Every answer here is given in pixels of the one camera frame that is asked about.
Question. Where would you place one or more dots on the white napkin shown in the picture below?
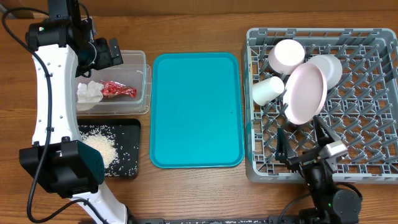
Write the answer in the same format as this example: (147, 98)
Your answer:
(90, 93)

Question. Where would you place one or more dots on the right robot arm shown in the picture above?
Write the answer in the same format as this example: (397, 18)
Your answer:
(334, 202)

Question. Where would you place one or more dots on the grey dishwasher rack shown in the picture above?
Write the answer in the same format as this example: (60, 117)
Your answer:
(361, 108)

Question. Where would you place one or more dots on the cardboard wall panel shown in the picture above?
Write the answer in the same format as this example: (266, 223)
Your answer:
(110, 8)

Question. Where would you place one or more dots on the teal serving tray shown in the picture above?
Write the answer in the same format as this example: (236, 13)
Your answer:
(196, 115)

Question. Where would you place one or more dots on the large white plate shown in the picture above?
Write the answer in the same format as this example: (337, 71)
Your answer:
(305, 93)

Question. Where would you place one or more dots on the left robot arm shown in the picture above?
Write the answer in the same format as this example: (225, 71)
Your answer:
(64, 47)

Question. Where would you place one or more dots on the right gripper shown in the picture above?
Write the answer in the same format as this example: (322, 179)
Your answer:
(306, 158)

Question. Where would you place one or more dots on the white rice pile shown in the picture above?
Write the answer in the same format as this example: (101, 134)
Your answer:
(102, 146)

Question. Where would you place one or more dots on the pale green cup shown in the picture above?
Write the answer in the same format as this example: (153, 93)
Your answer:
(266, 90)

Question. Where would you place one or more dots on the red foil wrapper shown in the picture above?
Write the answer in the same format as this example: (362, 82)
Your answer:
(111, 89)

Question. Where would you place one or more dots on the clear plastic bin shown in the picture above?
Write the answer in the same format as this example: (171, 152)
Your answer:
(133, 72)

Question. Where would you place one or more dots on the black plastic tray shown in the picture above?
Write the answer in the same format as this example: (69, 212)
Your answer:
(130, 133)

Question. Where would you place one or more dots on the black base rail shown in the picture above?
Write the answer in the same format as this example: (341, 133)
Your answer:
(274, 219)

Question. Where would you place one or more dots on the grey bowl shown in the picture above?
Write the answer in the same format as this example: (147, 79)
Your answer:
(330, 66)

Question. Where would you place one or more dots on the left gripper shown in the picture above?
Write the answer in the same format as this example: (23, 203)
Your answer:
(102, 45)

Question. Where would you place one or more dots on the small pink-white bowl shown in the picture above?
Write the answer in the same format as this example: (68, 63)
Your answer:
(286, 56)

